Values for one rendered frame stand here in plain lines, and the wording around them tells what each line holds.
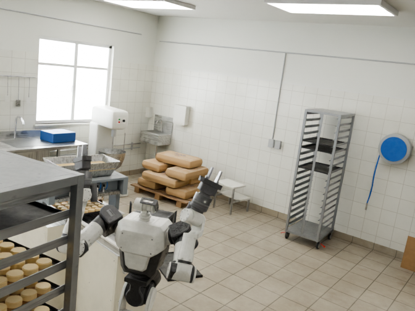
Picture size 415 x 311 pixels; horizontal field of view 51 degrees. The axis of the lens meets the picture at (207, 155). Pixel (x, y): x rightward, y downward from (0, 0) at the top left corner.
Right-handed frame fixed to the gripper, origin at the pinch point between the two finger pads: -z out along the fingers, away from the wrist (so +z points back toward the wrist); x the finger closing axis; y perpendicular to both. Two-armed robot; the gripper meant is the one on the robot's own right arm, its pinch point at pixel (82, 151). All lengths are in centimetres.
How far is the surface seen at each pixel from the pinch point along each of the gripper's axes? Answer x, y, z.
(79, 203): 69, 43, 33
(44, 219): 68, 54, 37
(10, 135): -411, -133, -104
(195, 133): -331, -425, -122
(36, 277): 61, 54, 55
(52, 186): 75, 55, 28
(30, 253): 65, 57, 47
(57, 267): 59, 46, 53
